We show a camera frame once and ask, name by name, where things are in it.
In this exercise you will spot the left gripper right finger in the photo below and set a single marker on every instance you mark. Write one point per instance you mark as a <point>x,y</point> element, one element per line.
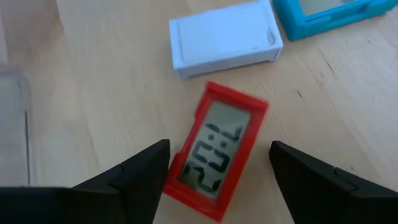
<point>326,199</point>

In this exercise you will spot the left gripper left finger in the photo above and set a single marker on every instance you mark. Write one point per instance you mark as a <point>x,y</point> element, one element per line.
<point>93,202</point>

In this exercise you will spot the red digital clock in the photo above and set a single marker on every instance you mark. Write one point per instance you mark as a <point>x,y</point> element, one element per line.
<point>214,149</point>

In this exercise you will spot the teal digital clock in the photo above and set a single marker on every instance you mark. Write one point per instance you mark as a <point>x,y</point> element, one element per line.
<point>298,28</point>

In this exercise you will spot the white digital clock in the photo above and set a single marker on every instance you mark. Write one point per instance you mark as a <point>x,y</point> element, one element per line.
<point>224,40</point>

